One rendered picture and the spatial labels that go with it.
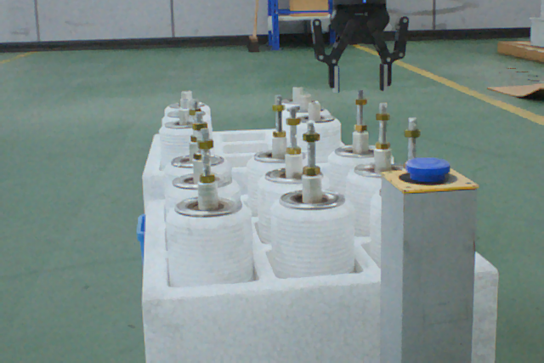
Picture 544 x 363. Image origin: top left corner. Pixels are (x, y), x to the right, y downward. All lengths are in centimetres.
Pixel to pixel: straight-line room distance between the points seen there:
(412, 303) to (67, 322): 66
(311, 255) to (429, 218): 20
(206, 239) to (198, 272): 4
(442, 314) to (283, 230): 22
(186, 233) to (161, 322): 10
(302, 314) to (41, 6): 649
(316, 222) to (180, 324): 18
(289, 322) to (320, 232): 10
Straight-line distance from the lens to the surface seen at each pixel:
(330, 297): 83
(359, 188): 98
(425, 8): 727
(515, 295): 129
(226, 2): 702
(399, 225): 69
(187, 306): 81
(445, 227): 69
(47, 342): 117
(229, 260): 83
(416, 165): 70
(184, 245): 83
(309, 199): 86
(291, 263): 85
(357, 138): 111
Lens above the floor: 49
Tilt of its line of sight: 13 degrees down
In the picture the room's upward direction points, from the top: 1 degrees counter-clockwise
